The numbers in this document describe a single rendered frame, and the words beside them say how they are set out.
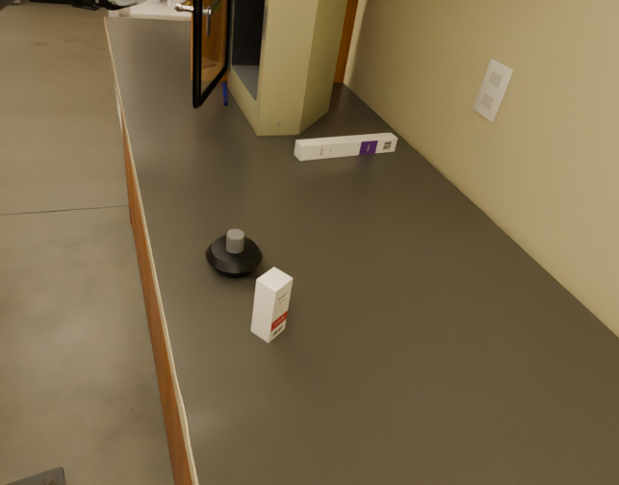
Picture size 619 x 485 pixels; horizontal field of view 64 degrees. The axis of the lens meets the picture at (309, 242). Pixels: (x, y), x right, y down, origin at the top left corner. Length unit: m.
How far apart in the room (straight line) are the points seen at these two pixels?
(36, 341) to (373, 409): 1.56
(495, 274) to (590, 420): 0.30
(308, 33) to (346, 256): 0.54
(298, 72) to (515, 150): 0.51
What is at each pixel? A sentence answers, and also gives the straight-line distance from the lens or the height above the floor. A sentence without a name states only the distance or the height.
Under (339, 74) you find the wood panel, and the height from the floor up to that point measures 0.97.
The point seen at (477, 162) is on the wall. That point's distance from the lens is 1.21.
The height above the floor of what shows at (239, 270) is 0.97.
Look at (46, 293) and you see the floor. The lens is 2.23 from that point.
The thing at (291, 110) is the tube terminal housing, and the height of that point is 1.01.
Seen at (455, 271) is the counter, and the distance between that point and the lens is 0.94.
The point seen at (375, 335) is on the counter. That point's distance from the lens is 0.76.
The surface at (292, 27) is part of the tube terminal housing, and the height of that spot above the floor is 1.20.
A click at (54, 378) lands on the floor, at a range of 1.93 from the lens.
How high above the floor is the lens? 1.48
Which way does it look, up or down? 36 degrees down
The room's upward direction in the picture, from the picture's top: 10 degrees clockwise
